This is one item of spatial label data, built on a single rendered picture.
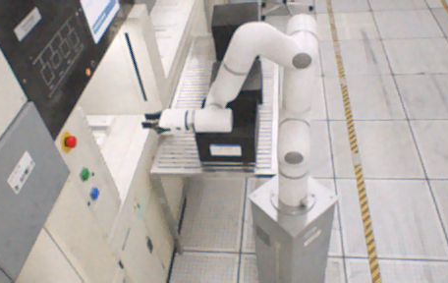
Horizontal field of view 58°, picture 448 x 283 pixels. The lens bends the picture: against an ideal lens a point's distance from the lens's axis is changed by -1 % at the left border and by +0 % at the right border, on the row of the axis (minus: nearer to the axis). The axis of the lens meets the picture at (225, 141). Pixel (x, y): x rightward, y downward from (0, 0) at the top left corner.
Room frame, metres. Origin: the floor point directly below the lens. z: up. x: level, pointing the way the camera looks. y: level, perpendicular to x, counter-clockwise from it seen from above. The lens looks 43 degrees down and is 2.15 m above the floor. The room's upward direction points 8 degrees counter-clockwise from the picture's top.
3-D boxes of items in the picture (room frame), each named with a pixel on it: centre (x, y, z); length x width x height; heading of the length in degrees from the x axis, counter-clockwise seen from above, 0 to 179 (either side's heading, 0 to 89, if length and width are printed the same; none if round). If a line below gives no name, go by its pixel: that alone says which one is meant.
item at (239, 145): (1.45, -0.03, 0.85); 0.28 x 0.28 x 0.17; 78
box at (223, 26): (2.31, -0.17, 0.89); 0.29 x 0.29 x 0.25; 82
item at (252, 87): (1.88, -0.11, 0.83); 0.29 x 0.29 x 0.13; 81
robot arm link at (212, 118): (1.13, 0.03, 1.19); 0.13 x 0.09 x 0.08; 79
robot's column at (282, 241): (1.06, -0.25, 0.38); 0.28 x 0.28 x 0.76; 33
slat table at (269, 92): (1.90, -0.05, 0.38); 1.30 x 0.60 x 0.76; 168
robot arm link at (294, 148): (1.03, -0.25, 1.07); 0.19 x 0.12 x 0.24; 167
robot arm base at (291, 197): (1.06, -0.25, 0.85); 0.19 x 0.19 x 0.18
